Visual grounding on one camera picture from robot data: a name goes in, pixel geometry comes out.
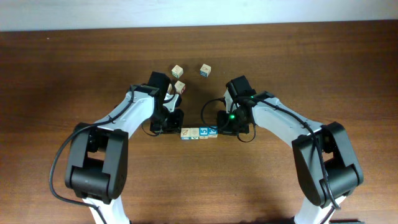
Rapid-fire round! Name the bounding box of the baseball picture blue block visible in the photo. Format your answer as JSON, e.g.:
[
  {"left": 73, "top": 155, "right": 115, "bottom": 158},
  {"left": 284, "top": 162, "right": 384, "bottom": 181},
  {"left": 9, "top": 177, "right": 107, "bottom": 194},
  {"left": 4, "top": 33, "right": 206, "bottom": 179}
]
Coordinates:
[{"left": 208, "top": 126, "right": 218, "bottom": 138}]

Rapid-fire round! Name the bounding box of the leaf picture wooden block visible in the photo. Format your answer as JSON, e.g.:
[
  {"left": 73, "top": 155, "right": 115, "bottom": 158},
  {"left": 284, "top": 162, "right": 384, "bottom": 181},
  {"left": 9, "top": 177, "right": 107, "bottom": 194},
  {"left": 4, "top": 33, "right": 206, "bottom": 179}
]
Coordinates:
[{"left": 180, "top": 128, "right": 191, "bottom": 140}]

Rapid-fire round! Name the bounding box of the number six wooden block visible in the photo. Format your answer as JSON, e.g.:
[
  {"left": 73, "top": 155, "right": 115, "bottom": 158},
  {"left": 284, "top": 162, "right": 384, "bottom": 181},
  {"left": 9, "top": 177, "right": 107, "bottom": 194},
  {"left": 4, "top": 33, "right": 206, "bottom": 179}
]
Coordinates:
[{"left": 190, "top": 128, "right": 200, "bottom": 139}]

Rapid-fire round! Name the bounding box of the blue number five block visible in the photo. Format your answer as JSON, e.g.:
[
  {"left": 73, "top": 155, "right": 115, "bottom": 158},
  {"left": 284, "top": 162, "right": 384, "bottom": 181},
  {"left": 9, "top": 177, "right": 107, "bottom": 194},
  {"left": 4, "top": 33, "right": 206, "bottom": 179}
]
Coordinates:
[{"left": 199, "top": 127, "right": 209, "bottom": 139}]

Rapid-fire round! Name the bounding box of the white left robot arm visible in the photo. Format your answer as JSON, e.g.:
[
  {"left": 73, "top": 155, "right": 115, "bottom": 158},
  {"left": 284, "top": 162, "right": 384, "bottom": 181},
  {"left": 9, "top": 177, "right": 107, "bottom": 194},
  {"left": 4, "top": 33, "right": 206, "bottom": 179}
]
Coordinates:
[{"left": 65, "top": 85, "right": 182, "bottom": 223}]

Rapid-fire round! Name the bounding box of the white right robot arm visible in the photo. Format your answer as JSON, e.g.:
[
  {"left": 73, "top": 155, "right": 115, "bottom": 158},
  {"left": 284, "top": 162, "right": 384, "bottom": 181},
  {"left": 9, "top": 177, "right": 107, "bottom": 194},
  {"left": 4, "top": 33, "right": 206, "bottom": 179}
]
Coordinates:
[{"left": 224, "top": 92, "right": 364, "bottom": 223}]

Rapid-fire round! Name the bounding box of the pretzel picture wooden block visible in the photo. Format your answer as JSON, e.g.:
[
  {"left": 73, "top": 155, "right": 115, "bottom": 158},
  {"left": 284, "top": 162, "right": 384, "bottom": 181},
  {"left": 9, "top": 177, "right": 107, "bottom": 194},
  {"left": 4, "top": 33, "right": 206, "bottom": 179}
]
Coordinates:
[{"left": 167, "top": 83, "right": 173, "bottom": 95}]

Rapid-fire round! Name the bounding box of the green letter N block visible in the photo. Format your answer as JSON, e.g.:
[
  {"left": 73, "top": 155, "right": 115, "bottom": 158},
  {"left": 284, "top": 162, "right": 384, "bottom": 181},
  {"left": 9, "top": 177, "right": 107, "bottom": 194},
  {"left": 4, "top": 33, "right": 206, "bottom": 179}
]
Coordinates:
[{"left": 174, "top": 80, "right": 186, "bottom": 94}]

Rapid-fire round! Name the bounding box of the goldfish picture wooden block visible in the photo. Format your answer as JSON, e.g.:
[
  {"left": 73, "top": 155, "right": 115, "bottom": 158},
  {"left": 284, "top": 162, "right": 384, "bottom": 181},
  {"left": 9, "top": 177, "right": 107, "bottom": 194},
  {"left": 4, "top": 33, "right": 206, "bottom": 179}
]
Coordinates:
[{"left": 171, "top": 65, "right": 183, "bottom": 78}]

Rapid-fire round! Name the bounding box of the blue letter D block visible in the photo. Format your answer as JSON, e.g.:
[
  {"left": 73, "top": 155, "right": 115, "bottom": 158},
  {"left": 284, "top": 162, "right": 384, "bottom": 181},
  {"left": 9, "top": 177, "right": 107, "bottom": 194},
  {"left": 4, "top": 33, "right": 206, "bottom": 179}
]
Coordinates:
[{"left": 200, "top": 63, "right": 211, "bottom": 78}]

